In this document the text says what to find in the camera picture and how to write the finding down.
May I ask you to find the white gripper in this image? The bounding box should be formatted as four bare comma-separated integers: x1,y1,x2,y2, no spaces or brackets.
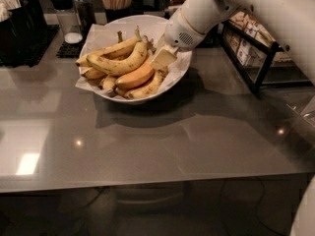
150,9,206,70

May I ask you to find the orange ripe banana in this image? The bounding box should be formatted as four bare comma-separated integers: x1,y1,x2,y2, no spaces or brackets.
116,58,155,89

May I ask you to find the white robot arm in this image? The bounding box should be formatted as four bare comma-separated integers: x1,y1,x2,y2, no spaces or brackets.
160,0,315,80

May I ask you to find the front right spotted banana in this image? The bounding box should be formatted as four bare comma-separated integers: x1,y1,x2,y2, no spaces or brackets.
125,71,165,99

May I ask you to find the white bowl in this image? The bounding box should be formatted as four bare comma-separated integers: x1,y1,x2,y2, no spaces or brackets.
78,14,193,105

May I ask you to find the top spotted yellow banana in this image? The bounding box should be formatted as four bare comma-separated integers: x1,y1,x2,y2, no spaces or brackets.
87,28,148,76

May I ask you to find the back yellow banana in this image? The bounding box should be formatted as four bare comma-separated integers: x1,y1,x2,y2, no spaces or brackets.
75,36,138,67

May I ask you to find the lower middle yellow banana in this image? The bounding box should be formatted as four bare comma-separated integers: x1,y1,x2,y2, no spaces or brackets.
100,76,117,89

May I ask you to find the left small yellow banana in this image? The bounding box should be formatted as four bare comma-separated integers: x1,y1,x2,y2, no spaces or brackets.
81,67,106,80

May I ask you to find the white paper liner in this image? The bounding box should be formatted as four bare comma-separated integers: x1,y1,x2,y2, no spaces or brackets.
74,17,193,98

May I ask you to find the cup of wooden stirrers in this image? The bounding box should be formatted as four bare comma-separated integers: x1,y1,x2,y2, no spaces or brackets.
101,0,132,23

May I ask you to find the dark pepper shaker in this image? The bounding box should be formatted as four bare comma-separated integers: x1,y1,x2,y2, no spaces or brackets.
74,0,96,33

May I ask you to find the glass sugar shaker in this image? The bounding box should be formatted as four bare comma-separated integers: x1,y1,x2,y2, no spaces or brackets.
50,0,83,44

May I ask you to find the large black rubber mat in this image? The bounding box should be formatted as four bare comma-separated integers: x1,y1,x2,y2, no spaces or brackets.
0,25,59,67

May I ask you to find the black container of packets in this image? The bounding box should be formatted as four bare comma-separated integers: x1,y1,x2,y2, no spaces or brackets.
0,0,47,66

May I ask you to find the black wire rack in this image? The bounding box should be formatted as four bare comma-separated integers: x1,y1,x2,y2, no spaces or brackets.
220,12,312,93

